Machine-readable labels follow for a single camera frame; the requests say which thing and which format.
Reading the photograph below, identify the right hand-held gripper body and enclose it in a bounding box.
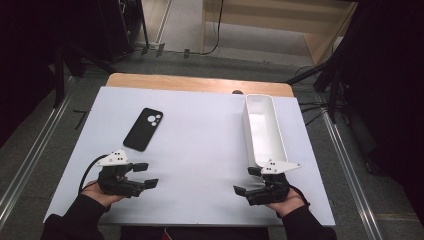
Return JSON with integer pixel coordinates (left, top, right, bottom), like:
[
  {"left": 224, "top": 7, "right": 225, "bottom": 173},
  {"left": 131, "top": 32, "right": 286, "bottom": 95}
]
[{"left": 245, "top": 158, "right": 302, "bottom": 206}]

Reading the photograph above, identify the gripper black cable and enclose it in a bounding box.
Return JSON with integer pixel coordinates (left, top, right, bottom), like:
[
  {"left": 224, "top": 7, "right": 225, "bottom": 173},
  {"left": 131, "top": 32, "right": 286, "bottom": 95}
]
[
  {"left": 78, "top": 153, "right": 110, "bottom": 196},
  {"left": 289, "top": 185, "right": 311, "bottom": 208}
]

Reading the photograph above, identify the black floor cable bundle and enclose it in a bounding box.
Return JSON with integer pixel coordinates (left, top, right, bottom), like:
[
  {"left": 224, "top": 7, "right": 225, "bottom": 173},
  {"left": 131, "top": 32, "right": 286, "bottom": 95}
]
[{"left": 298, "top": 64, "right": 329, "bottom": 128}]

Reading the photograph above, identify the person's right hand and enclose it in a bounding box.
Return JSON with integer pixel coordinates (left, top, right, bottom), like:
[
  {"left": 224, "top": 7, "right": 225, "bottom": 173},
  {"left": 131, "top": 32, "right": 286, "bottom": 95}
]
[{"left": 264, "top": 187, "right": 306, "bottom": 218}]

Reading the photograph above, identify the wooden shelf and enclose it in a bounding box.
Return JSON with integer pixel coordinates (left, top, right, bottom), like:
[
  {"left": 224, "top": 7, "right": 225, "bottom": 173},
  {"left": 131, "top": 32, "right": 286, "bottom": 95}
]
[{"left": 199, "top": 0, "right": 358, "bottom": 67}]

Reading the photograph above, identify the dark cabinet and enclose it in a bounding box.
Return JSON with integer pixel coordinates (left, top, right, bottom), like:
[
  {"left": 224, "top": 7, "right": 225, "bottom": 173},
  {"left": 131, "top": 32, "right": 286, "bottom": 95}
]
[{"left": 96, "top": 0, "right": 151, "bottom": 63}]

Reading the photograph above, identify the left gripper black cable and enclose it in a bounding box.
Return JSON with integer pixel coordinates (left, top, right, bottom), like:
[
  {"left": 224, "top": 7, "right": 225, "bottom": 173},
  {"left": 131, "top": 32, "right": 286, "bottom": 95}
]
[{"left": 78, "top": 153, "right": 110, "bottom": 196}]

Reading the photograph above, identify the person's left hand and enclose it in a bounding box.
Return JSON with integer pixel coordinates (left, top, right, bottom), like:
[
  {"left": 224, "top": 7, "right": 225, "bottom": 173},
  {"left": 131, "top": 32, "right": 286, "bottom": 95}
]
[{"left": 80, "top": 179, "right": 126, "bottom": 208}]

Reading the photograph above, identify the white rectangular container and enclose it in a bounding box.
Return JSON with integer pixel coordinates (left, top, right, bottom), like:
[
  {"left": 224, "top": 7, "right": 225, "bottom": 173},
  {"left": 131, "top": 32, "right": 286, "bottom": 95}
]
[{"left": 242, "top": 94, "right": 289, "bottom": 169}]

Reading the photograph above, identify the white board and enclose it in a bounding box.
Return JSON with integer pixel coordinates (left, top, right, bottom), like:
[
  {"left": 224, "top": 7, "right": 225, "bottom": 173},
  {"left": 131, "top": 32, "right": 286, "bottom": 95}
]
[{"left": 43, "top": 85, "right": 336, "bottom": 228}]

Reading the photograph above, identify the black hanging cable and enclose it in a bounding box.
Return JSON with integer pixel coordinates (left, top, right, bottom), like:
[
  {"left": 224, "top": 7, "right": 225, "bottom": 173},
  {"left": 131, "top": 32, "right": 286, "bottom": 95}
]
[{"left": 199, "top": 0, "right": 225, "bottom": 57}]

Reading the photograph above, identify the wooden table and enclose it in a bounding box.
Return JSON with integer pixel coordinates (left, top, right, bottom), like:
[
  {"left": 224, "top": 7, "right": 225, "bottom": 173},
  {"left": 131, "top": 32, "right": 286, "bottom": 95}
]
[{"left": 105, "top": 72, "right": 295, "bottom": 98}]

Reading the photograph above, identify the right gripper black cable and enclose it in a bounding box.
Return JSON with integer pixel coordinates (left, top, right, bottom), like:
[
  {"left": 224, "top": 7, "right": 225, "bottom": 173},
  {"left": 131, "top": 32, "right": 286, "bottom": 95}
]
[{"left": 289, "top": 185, "right": 311, "bottom": 208}]

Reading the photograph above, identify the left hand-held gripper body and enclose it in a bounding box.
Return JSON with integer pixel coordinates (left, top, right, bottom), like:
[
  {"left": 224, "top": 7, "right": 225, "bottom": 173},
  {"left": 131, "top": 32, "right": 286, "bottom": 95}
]
[{"left": 95, "top": 149, "right": 145, "bottom": 199}]

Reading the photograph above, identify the metal floor rail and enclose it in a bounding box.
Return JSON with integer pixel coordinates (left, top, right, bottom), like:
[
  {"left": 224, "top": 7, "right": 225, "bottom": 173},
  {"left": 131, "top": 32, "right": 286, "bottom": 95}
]
[
  {"left": 318, "top": 99, "right": 384, "bottom": 240},
  {"left": 0, "top": 76, "right": 76, "bottom": 223}
]

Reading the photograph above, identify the black tripod stand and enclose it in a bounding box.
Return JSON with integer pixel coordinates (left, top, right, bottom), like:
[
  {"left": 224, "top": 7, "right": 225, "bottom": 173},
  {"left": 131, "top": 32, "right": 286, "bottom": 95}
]
[{"left": 284, "top": 49, "right": 354, "bottom": 124}]

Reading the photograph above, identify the black curtain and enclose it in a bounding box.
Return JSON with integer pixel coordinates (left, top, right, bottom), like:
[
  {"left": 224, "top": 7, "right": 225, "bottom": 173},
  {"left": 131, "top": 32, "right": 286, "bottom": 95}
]
[
  {"left": 333, "top": 0, "right": 424, "bottom": 228},
  {"left": 0, "top": 0, "right": 101, "bottom": 148}
]

